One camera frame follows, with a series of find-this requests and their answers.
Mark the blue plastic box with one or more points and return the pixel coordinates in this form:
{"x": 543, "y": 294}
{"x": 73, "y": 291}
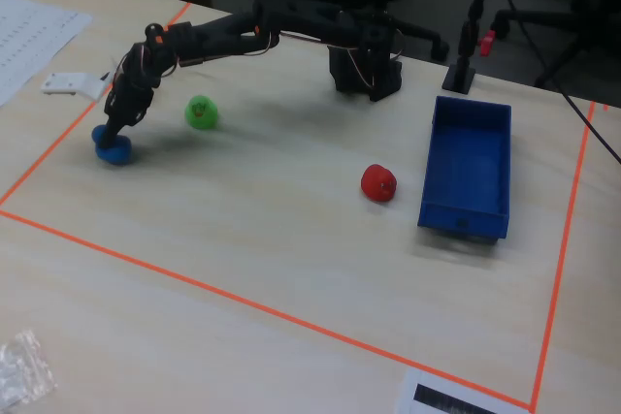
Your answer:
{"x": 466, "y": 167}

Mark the black camera stand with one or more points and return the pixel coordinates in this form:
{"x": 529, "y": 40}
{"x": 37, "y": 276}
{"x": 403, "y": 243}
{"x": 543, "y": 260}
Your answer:
{"x": 460, "y": 77}

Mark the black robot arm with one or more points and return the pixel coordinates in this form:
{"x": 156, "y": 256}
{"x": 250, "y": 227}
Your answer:
{"x": 228, "y": 36}

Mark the paper with black bar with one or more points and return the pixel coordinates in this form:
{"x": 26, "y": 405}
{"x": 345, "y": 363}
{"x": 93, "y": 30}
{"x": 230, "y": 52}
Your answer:
{"x": 436, "y": 397}

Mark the white plastic bracket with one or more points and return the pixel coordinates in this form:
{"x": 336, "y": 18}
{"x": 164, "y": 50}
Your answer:
{"x": 68, "y": 83}

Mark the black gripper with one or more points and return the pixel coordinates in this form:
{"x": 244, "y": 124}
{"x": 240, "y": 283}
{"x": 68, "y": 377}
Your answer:
{"x": 125, "y": 107}

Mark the clear crinkled plastic bag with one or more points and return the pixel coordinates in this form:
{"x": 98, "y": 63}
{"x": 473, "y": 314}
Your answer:
{"x": 24, "y": 370}

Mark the red clamp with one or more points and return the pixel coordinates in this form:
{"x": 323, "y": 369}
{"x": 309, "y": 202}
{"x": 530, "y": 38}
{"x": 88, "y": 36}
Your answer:
{"x": 487, "y": 41}

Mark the white printed paper sheet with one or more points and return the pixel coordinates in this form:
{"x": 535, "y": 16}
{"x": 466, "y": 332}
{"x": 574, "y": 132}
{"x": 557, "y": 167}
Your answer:
{"x": 29, "y": 41}

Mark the orange tape strip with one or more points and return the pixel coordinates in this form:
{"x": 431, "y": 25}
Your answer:
{"x": 242, "y": 299}
{"x": 565, "y": 239}
{"x": 48, "y": 152}

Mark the blue rubber duck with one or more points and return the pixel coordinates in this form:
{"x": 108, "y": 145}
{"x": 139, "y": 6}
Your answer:
{"x": 119, "y": 152}

